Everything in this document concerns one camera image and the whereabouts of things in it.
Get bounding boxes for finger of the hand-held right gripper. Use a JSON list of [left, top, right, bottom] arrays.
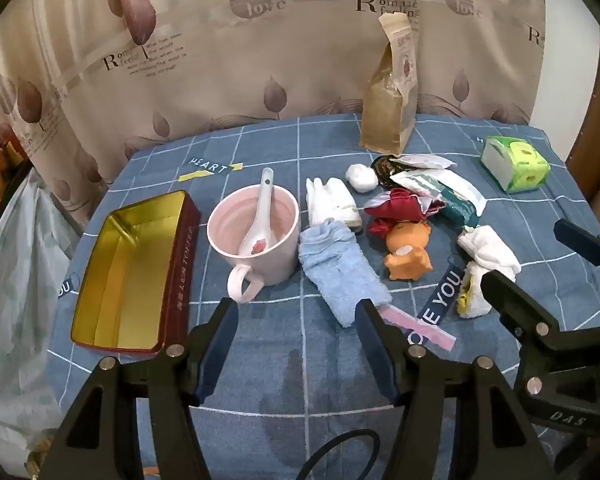
[[480, 270, 564, 350], [553, 218, 600, 281]]

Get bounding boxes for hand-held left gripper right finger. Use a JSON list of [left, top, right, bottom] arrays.
[[355, 297, 556, 480]]

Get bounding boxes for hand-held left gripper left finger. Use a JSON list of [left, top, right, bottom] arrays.
[[39, 297, 240, 480]]

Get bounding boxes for white and yellow sock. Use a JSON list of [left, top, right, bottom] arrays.
[[456, 225, 522, 319]]

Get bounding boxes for light blue sock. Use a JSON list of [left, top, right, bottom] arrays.
[[298, 221, 394, 329]]

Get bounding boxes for orange plush toy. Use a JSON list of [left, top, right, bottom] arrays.
[[384, 221, 433, 281]]

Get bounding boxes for green white wet wipes packet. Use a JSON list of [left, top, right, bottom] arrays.
[[390, 169, 487, 226]]

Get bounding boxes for red and gold tin box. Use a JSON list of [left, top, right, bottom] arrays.
[[70, 190, 202, 357]]

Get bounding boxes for red cloth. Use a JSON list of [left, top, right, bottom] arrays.
[[364, 188, 446, 242]]

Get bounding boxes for white floral print packet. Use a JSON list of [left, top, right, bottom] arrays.
[[390, 154, 458, 171]]

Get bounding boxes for white towel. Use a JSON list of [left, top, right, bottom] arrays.
[[305, 177, 365, 233]]

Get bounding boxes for dark patterned cloth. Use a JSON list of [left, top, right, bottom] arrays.
[[370, 155, 406, 191]]

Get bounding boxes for white cotton ball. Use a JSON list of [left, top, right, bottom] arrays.
[[345, 162, 379, 193]]

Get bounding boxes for pink tape strip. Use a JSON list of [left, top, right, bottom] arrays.
[[377, 307, 457, 350]]

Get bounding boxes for blue checked tablecloth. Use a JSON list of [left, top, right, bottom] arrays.
[[45, 112, 600, 480]]

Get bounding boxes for green tissue pack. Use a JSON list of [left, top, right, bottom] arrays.
[[481, 135, 551, 193]]

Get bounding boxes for pink mug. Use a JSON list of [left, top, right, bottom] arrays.
[[206, 185, 301, 304]]

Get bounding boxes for white ceramic spoon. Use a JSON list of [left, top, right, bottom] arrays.
[[238, 167, 277, 257]]

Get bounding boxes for translucent plastic bag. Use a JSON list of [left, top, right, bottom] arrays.
[[0, 170, 81, 476]]

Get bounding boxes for kraft paper food bag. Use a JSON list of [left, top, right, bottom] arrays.
[[359, 12, 421, 155]]

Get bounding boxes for beige leaf print curtain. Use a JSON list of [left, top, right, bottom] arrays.
[[0, 0, 561, 196]]

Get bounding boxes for black cable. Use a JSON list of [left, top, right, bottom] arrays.
[[297, 430, 381, 480]]

